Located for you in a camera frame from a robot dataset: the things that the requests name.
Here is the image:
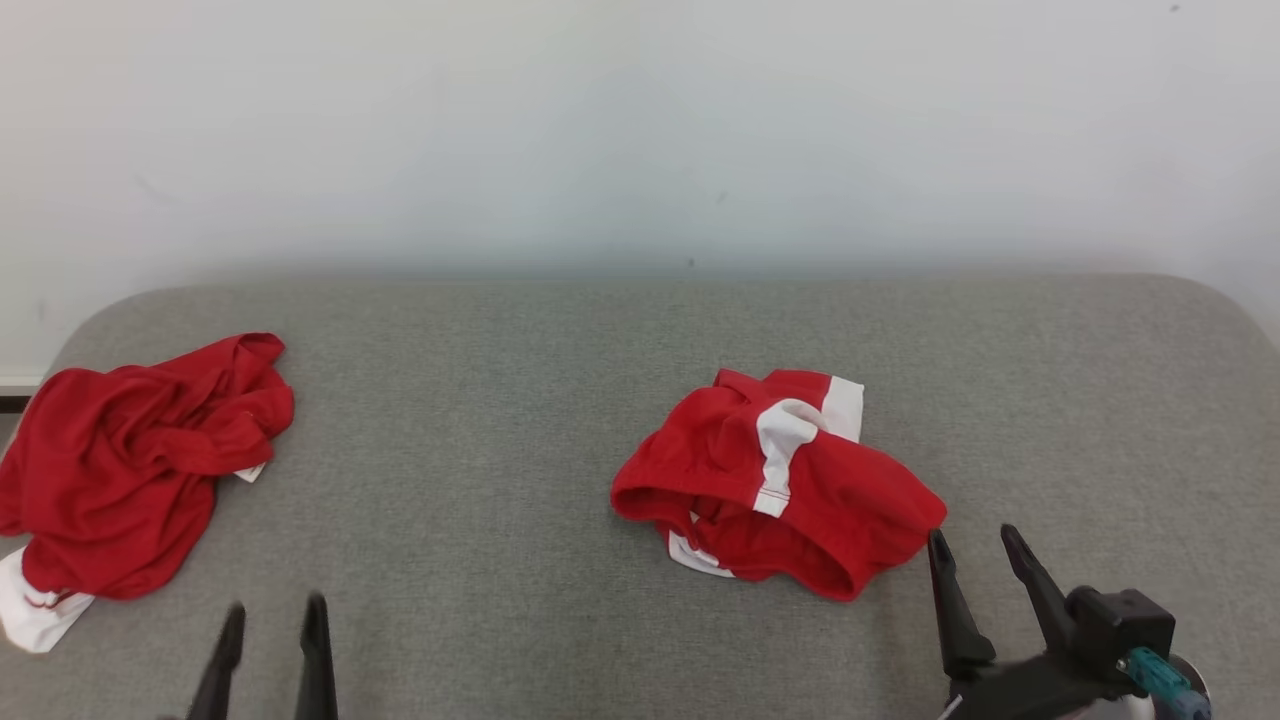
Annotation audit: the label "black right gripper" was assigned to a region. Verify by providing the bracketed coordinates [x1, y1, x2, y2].
[926, 523, 1166, 720]

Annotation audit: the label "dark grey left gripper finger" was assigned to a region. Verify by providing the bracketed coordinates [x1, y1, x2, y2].
[188, 602, 247, 720]
[294, 592, 339, 720]

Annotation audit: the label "teal cable connector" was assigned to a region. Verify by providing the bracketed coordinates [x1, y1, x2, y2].
[1118, 647, 1213, 720]

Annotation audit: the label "red t-shirt with print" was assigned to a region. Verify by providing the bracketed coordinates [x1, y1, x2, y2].
[0, 333, 296, 654]

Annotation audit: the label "red shorts with white panels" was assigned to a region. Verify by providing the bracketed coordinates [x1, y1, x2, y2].
[610, 368, 948, 603]

